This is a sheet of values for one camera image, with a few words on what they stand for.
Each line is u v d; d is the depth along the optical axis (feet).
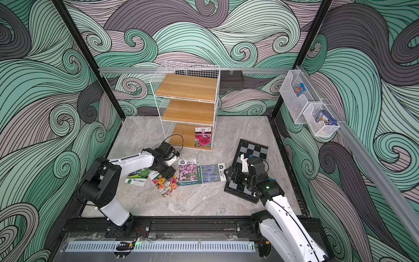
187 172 3.02
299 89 2.73
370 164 1.66
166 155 2.52
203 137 3.50
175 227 2.46
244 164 2.33
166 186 2.82
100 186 1.52
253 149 3.21
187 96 2.40
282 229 1.55
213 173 3.02
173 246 2.29
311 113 2.25
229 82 3.12
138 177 2.88
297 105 2.73
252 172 1.90
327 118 2.11
